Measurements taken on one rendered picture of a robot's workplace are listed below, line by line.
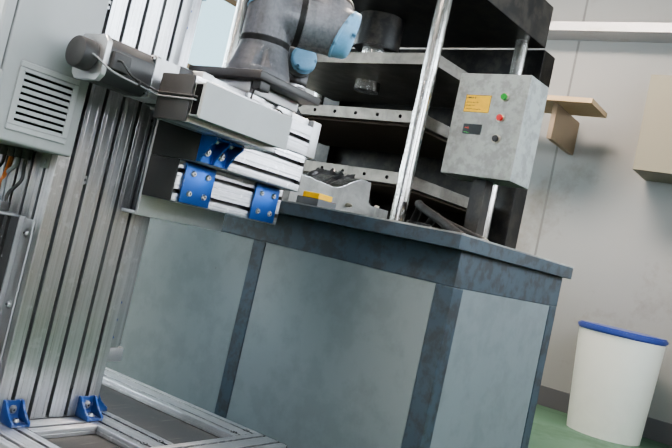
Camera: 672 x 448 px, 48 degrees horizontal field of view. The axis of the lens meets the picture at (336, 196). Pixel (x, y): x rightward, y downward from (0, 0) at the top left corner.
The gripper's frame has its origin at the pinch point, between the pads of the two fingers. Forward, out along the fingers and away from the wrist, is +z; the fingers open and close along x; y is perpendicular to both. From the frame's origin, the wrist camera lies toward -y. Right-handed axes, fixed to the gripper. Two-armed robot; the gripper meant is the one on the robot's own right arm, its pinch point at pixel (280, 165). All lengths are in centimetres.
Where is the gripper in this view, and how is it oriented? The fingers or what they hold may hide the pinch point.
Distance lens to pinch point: 227.6
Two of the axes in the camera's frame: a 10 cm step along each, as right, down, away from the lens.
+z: -2.2, 9.7, -0.6
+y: -6.1, -1.9, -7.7
